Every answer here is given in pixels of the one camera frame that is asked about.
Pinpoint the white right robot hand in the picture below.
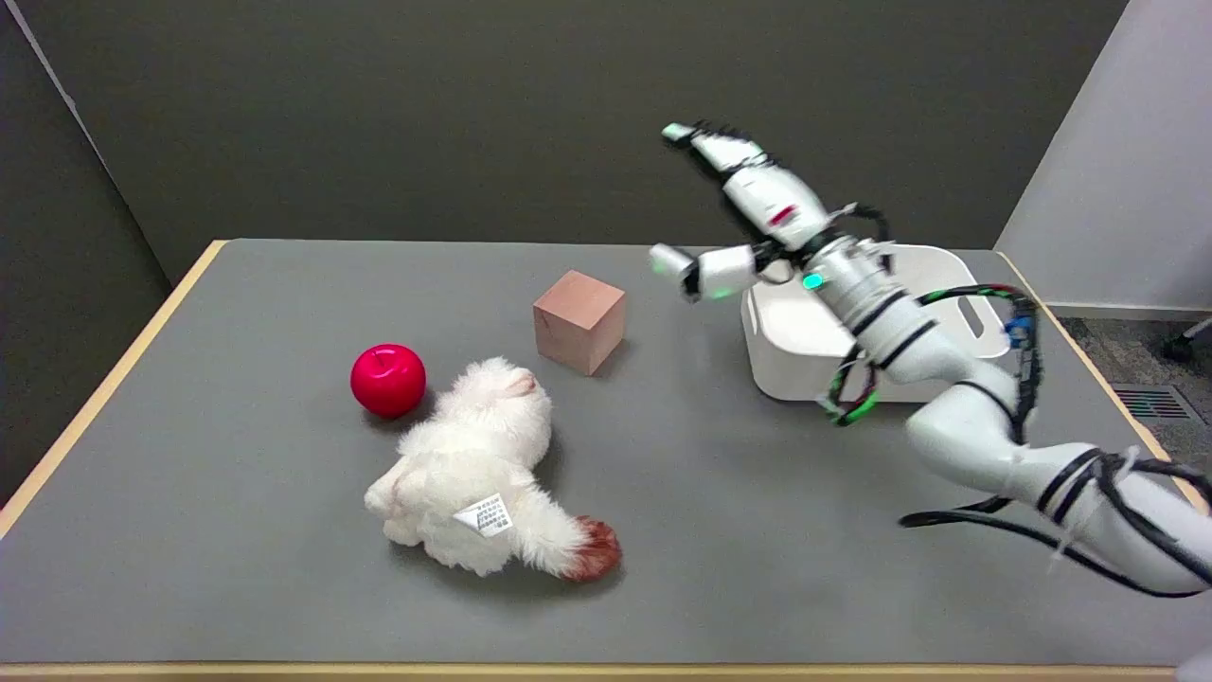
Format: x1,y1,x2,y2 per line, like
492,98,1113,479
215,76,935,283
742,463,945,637
650,121,838,303

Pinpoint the wooden cube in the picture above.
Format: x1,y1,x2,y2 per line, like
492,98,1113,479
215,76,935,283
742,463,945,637
532,270,627,377

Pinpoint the white plastic bin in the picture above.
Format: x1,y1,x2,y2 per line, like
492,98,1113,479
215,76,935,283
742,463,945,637
740,244,1012,404

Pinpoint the white plush toy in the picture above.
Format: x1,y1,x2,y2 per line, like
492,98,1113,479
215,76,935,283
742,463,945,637
364,356,623,583

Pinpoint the red apple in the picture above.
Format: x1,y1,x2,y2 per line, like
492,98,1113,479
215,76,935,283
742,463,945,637
349,343,428,420

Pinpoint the floor vent grille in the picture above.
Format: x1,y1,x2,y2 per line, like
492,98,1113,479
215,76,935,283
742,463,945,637
1110,384,1196,423

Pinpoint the black chair caster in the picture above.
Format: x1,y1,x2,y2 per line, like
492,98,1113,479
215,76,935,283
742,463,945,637
1161,318,1212,365

